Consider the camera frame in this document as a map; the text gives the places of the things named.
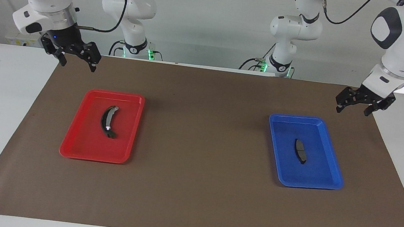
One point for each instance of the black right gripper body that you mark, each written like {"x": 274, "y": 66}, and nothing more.
{"x": 65, "y": 38}

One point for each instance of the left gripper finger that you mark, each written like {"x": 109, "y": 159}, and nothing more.
{"x": 384, "y": 105}
{"x": 348, "y": 97}

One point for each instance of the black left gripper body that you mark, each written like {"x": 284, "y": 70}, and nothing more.
{"x": 369, "y": 97}

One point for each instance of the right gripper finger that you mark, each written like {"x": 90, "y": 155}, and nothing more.
{"x": 92, "y": 55}
{"x": 51, "y": 46}

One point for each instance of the curved brake pad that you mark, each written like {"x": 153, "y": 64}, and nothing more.
{"x": 104, "y": 119}

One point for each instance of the small brake pad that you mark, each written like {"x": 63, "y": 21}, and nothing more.
{"x": 299, "y": 148}

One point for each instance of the blue plastic tray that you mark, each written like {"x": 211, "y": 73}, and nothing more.
{"x": 314, "y": 169}

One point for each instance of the red plastic tray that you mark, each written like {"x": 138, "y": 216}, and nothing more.
{"x": 82, "y": 145}

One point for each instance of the brown table mat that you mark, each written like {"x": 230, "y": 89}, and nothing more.
{"x": 191, "y": 197}

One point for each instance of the white wall socket box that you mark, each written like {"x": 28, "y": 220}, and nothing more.
{"x": 16, "y": 40}

